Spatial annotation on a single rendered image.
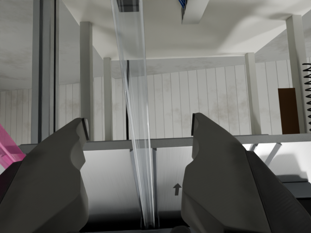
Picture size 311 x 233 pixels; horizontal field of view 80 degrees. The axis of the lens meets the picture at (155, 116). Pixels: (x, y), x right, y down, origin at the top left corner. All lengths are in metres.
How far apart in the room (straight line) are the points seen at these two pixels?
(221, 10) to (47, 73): 0.49
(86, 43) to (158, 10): 0.23
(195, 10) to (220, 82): 2.56
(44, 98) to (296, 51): 0.70
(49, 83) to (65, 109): 3.36
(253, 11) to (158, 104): 2.52
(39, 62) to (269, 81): 3.00
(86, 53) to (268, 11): 0.55
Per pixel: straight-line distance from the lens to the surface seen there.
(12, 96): 4.72
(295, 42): 0.74
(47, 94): 0.47
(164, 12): 0.61
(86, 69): 0.60
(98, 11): 0.62
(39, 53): 0.50
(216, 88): 3.04
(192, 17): 0.57
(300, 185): 0.28
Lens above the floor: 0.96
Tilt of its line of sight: 5 degrees down
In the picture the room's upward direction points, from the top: 178 degrees clockwise
